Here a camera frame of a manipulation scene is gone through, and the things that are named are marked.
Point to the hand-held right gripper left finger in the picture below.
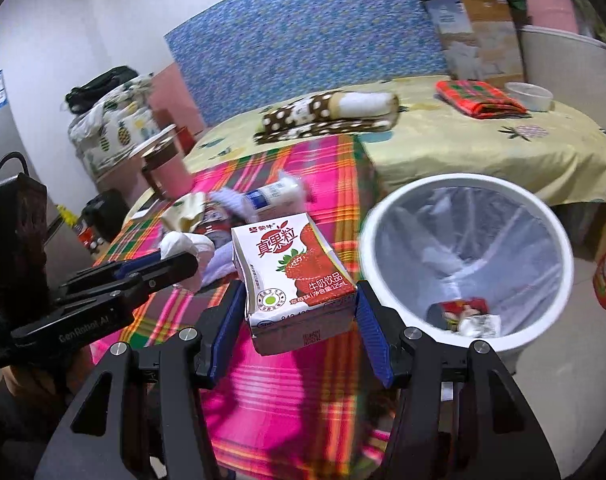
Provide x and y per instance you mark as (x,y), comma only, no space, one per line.
(224,330)

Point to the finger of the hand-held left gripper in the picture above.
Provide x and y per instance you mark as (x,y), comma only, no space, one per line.
(138,264)
(173,266)

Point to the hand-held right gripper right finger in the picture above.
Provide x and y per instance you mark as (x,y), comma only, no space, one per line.
(373,340)

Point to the white tissue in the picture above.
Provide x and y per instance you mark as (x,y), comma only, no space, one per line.
(183,245)

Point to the cream paper bag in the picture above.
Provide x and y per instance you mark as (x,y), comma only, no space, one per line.
(183,215)

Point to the strawberry milk carton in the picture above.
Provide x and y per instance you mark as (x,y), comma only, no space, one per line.
(283,260)

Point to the white round waste bin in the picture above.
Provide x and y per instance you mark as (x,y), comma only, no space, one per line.
(463,180)

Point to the white phone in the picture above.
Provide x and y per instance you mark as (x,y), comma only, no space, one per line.
(144,211)

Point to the black box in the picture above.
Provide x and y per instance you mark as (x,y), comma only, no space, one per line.
(103,215)

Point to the dark printed wrapper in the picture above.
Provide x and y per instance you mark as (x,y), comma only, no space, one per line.
(215,219)

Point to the purple foam net sleeve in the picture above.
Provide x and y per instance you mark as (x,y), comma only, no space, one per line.
(225,202)

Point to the pink plaid cloth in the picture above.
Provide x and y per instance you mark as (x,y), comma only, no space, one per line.
(283,400)

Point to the pink lidded cup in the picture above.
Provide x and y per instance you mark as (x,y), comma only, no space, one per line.
(170,170)

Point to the red snack wrapper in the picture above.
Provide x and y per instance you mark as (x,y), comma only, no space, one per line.
(463,306)

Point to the crumpled white paper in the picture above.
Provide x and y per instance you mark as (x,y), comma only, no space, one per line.
(478,326)

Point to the grey refrigerator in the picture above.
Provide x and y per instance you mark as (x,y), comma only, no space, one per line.
(13,130)

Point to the white plastic bottle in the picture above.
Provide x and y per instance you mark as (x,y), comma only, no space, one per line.
(273,197)

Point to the pineapple print pillow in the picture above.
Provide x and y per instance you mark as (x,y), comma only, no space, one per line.
(108,130)

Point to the clear plastic bin liner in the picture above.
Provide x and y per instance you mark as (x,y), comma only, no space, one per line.
(483,240)

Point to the black bag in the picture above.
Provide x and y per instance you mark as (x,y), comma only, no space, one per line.
(100,85)

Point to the brown polka dot cloth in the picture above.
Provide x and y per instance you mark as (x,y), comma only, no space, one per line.
(293,115)

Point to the yellow pineapple bedsheet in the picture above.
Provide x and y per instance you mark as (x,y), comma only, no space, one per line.
(458,150)

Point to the folded red green plaid cloth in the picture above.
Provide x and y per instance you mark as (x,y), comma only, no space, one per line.
(473,97)

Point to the blue floral mattress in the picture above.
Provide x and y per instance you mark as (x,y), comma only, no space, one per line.
(308,35)

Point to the white bowl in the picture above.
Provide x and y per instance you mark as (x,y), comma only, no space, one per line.
(530,97)

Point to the printed cardboard box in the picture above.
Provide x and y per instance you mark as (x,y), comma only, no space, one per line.
(483,35)

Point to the white plastic panel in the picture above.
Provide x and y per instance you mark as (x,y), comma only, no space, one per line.
(563,75)

